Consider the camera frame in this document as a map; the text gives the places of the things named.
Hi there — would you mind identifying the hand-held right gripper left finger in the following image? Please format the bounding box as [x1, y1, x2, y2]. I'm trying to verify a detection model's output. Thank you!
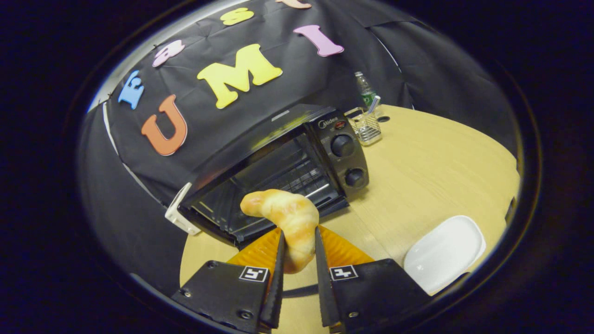
[171, 226, 286, 334]

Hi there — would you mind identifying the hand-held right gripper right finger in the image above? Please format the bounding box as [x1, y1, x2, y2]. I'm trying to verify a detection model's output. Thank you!
[314, 225, 432, 334]

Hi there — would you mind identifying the golden croissant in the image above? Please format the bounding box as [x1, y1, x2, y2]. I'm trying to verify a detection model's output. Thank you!
[240, 189, 320, 274]

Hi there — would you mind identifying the black electric oven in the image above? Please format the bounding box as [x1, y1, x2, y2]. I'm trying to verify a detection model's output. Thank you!
[179, 104, 393, 298]

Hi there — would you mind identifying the white toaster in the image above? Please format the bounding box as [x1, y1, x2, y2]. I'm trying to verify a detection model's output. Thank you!
[165, 182, 201, 236]

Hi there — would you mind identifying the white plate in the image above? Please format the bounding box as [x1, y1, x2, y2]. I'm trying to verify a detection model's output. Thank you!
[403, 215, 487, 295]

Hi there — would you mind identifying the black backdrop cloth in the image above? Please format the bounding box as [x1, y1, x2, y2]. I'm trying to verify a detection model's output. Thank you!
[77, 0, 520, 297]

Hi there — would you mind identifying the clear plastic bottle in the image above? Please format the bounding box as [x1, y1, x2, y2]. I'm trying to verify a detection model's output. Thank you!
[355, 71, 377, 109]

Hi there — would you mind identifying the metal wire basket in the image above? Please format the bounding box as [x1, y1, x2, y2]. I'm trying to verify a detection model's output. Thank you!
[346, 107, 384, 147]

